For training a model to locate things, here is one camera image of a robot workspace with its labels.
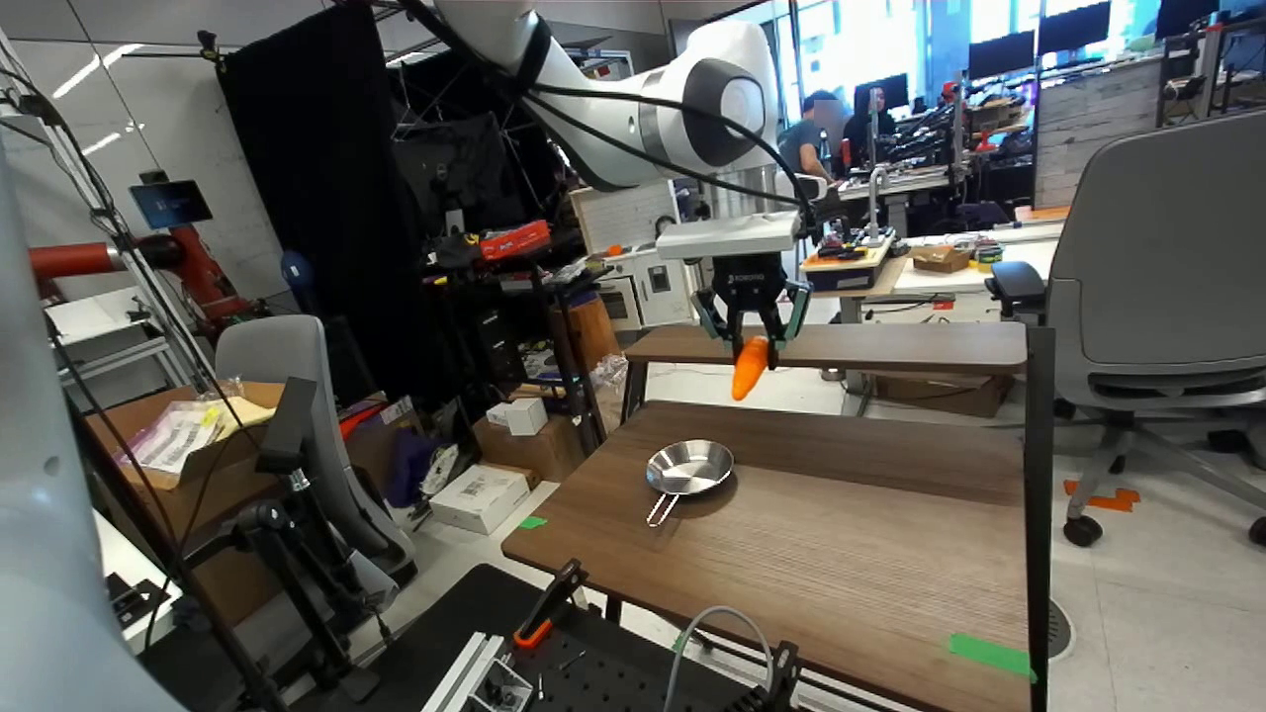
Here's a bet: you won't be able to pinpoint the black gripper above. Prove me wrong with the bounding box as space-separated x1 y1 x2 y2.
697 248 817 368

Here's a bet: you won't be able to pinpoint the orange carrot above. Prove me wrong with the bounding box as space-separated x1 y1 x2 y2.
728 332 777 402

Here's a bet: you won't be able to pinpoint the small steel frying pan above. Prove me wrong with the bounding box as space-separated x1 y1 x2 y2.
641 434 741 532

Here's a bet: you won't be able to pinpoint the white computer tower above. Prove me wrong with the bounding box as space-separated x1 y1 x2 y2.
599 252 708 332

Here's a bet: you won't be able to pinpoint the person in dark teal shirt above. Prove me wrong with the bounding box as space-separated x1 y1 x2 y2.
781 86 847 203

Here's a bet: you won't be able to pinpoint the black equipment rack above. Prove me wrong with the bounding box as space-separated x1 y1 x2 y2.
418 116 624 460

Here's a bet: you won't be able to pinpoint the person in black shirt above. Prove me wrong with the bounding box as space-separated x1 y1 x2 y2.
847 85 898 172

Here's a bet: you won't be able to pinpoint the small brown cardboard box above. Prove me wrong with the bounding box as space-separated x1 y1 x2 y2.
471 392 591 488

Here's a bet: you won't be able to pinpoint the white plastic bag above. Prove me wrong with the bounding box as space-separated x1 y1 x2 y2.
482 392 550 443

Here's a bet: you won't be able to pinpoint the flat white box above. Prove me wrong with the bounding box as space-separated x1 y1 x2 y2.
429 460 534 542

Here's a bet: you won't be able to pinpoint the black bar clamp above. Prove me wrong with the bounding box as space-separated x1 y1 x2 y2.
752 636 810 712

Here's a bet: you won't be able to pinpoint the large grey office chair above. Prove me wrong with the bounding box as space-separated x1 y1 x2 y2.
985 106 1266 551

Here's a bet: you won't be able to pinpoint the black curtain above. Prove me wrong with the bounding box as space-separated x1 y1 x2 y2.
214 11 439 400

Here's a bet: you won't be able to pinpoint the grey chair left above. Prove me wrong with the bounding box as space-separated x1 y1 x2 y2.
52 299 429 712

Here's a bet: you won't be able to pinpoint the open brown cardboard box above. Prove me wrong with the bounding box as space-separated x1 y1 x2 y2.
77 377 301 545

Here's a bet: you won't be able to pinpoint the white and yellow papers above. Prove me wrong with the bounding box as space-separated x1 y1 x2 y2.
127 389 276 474

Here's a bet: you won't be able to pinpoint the small black tablet screen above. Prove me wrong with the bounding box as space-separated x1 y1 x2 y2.
127 172 214 228

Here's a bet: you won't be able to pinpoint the grey cable loop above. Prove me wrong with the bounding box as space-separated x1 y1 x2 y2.
656 603 785 712

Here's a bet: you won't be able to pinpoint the orange handled black clamp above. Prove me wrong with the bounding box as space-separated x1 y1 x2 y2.
508 558 591 659

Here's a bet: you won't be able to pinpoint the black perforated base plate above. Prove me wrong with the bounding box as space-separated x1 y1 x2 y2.
310 562 823 712

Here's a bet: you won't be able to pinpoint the silver aluminium rail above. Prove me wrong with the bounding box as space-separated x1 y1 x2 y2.
418 630 538 712

